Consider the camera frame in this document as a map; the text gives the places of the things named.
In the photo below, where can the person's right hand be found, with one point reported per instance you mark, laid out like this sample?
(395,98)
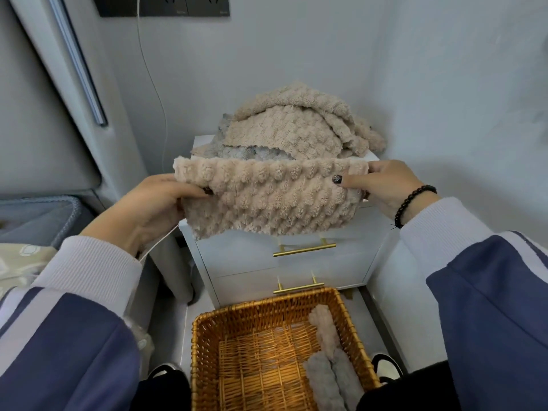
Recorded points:
(385,184)

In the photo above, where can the person's left hand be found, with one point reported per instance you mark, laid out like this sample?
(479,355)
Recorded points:
(145,209)

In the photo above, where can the pile of beige grey towels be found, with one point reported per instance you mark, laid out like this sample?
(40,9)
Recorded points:
(299,124)

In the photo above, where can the single beige towel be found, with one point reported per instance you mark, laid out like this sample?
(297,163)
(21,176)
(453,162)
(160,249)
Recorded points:
(325,333)
(274,196)

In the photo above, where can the orange wicker basket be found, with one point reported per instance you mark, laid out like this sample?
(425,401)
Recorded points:
(248,359)

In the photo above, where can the single grey towel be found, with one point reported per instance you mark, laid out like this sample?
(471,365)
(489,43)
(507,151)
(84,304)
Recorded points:
(349,380)
(323,385)

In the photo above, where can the person's left forearm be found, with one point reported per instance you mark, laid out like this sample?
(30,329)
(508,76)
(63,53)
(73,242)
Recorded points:
(68,329)

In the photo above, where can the person's right forearm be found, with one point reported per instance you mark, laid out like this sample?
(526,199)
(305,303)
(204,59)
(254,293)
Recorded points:
(484,303)

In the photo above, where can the person's left shoe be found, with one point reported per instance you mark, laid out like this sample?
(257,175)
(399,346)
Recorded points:
(165,371)

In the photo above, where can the person's shoe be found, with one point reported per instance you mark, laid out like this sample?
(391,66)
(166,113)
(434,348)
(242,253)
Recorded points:
(387,365)
(165,371)

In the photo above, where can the person's right shoe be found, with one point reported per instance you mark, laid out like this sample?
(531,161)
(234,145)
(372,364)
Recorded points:
(387,365)

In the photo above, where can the white nightstand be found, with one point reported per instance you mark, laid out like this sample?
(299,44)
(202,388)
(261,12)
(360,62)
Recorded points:
(239,261)

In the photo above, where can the clear plastic bag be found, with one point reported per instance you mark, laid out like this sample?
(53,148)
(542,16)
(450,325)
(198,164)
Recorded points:
(143,342)

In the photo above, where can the patterned beige bedspread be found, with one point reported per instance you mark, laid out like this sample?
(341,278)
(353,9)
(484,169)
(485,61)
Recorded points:
(21,263)

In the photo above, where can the grey padded headboard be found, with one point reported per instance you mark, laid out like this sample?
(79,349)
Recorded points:
(38,124)

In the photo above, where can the silver headboard trim strip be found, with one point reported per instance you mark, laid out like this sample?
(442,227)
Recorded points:
(79,64)

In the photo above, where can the wide black wall socket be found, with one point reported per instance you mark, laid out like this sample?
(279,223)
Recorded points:
(120,6)

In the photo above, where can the narrow black wall socket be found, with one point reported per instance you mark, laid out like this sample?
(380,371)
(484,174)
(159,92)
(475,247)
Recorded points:
(210,5)

